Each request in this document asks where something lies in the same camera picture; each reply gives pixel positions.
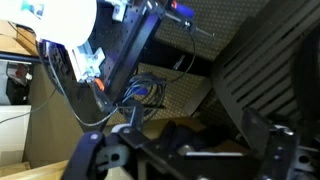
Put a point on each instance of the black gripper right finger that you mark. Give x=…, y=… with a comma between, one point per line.
x=283, y=153

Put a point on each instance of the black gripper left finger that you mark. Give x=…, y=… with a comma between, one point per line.
x=106, y=156

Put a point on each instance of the dark blue clothing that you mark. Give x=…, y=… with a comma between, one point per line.
x=186, y=136

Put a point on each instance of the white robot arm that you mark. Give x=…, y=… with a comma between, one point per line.
x=60, y=20

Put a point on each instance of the black slatted office chair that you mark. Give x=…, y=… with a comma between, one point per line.
x=266, y=60

